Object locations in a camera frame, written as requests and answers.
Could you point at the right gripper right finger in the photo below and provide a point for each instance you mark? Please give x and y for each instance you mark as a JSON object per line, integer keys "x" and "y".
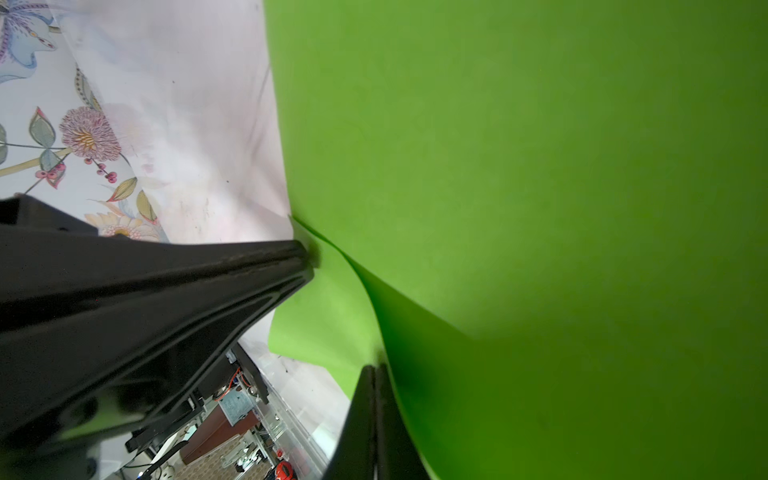
{"x": 396, "y": 455}

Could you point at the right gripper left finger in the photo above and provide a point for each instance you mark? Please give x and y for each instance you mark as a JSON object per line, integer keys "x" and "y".
{"x": 355, "y": 455}

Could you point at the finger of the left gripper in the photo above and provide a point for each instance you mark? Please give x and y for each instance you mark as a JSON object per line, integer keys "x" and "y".
{"x": 53, "y": 264}
{"x": 82, "y": 365}

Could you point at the green square paper sheet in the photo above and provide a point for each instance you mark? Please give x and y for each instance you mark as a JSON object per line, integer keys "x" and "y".
{"x": 558, "y": 210}

